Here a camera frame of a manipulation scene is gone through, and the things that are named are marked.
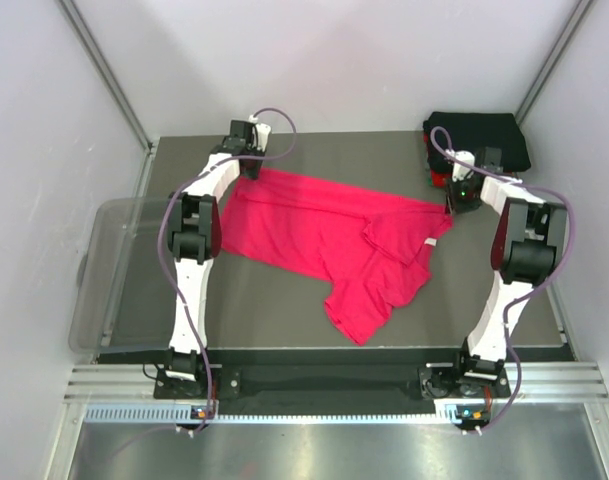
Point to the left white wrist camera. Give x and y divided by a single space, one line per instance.
261 133

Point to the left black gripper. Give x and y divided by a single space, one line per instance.
251 174

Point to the black folded t shirt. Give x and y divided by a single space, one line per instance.
473 131

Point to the clear plastic bin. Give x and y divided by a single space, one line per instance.
125 303

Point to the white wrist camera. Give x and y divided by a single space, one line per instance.
261 133
462 164

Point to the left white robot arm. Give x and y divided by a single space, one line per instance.
194 239

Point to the grey slotted cable duct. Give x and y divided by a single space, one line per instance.
195 415

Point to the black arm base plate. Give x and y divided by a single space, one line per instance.
413 373

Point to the pink t shirt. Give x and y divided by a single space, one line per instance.
373 248

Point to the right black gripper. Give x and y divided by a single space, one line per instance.
454 205

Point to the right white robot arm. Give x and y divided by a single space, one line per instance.
527 248

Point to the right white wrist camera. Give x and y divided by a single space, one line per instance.
462 164

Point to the red folded t shirt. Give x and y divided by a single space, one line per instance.
436 177

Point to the aluminium frame rail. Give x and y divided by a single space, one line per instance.
542 382

